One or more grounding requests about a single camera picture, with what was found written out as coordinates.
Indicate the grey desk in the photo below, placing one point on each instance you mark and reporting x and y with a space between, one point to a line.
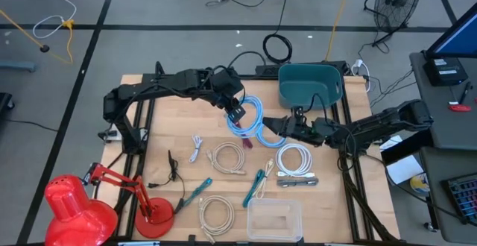
436 186
447 126

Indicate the small black computer box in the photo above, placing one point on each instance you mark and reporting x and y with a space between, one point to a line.
445 72

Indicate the keyboard with coloured keys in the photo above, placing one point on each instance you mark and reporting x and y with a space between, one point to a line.
464 197

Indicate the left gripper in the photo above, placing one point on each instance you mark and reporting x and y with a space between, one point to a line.
225 85

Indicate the yellow and blue disc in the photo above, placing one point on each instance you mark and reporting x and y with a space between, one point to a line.
419 184

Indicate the grey stand foot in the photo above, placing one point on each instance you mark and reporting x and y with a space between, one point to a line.
16 66

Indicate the red desk lamp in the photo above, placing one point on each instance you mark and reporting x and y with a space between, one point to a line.
74 216

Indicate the computer monitor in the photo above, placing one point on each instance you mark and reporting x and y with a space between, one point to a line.
458 37

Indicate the small white paper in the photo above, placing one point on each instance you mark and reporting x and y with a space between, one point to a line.
393 141

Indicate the black floor fan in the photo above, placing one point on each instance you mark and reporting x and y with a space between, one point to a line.
397 0

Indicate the black floor puck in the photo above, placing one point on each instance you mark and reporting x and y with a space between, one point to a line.
44 48

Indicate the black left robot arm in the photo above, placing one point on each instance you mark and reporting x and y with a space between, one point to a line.
167 84

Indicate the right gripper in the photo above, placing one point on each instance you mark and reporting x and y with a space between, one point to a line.
305 130

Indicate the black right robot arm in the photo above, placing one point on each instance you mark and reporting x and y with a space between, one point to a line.
372 126

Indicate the white paper sheet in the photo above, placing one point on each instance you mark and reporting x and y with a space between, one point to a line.
404 169

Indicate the clear plastic container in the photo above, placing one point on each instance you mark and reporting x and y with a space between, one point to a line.
274 220

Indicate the black power strip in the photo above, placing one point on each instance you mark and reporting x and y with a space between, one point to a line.
266 70

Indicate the teal plastic bin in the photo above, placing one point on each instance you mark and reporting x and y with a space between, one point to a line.
298 89

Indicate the black pen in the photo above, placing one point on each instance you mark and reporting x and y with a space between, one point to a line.
465 92

